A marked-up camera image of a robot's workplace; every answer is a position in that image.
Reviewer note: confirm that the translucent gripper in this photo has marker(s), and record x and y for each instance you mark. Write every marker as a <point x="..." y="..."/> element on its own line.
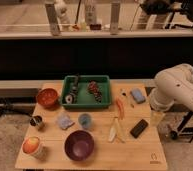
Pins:
<point x="156" y="117"/>

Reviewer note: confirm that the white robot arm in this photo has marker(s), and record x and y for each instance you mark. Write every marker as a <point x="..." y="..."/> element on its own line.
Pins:
<point x="172" y="84"/>

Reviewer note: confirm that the black eraser block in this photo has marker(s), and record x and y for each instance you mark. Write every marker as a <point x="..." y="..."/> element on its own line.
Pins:
<point x="139" y="128"/>

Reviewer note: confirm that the purple bowl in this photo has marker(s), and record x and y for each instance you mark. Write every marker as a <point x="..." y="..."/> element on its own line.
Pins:
<point x="79" y="145"/>

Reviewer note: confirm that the red bowl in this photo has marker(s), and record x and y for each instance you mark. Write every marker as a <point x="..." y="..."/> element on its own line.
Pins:
<point x="47" y="97"/>

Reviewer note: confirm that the blue sponge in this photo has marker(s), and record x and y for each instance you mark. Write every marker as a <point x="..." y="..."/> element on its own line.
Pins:
<point x="138" y="96"/>

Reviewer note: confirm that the orange carrot toy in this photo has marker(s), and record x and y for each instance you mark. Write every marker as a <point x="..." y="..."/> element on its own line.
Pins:
<point x="120" y="108"/>

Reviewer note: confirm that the small marker pen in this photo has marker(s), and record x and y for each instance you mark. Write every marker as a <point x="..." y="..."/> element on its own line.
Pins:
<point x="123" y="92"/>

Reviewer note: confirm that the yellow banana peel toy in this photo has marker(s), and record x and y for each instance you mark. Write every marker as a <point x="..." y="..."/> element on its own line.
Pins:
<point x="116" y="131"/>

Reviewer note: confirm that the red grapes toy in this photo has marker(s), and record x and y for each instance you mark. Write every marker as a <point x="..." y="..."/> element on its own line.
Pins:
<point x="93" y="88"/>

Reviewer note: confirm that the blue cup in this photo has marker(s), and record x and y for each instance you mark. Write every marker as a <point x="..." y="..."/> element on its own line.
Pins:
<point x="85" y="120"/>

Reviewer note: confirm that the green plastic tray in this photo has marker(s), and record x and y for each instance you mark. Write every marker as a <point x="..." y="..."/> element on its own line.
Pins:
<point x="84" y="99"/>

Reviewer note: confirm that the black tool in tray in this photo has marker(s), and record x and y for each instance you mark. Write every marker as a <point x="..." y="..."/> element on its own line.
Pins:
<point x="70" y="98"/>

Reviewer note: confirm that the crumpled blue cloth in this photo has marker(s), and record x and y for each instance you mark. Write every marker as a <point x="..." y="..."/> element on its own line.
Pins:
<point x="64" y="121"/>

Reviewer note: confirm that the metal can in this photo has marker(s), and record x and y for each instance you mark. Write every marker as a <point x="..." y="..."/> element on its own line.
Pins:
<point x="37" y="122"/>

